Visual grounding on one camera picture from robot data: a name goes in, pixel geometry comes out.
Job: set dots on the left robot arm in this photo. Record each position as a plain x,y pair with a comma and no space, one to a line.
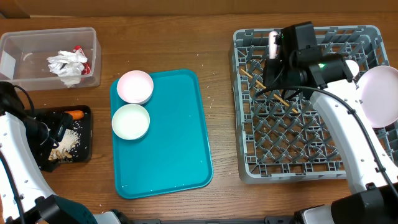
26,143

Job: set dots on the grey dishwasher rack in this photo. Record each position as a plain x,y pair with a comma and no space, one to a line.
278,143

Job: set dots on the black waste tray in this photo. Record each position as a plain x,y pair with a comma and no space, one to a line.
83,127

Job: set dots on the wooden skewer stick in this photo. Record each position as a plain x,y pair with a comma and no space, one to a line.
264,87

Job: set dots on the rice and nuts pile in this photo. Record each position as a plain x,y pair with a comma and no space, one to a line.
71,140

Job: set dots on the orange carrot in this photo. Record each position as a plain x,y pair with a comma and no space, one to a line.
76,114

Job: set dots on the pink round plate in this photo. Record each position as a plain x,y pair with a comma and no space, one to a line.
378,93

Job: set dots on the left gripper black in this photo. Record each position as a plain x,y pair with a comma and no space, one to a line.
58,121

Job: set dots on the teal serving tray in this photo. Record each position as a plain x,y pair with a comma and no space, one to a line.
174,154

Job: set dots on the white plastic fork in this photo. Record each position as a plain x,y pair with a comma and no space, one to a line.
272,44

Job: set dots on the clear plastic bin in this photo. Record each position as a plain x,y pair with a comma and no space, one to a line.
24,57

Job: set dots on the pale green bowl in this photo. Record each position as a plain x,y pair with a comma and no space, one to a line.
130,122

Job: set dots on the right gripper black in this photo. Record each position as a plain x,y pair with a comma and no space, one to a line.
270,79

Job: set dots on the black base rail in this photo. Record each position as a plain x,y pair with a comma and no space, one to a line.
265,220

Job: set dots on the pink bowl with food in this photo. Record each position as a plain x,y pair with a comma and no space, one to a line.
135,87

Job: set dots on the white napkin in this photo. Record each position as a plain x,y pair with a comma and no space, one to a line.
68,66

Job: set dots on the red foil wrapper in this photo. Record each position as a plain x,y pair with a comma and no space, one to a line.
87,68

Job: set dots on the white paper cup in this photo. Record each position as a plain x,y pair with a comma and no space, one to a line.
353,67

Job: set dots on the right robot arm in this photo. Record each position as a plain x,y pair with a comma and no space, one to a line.
352,106

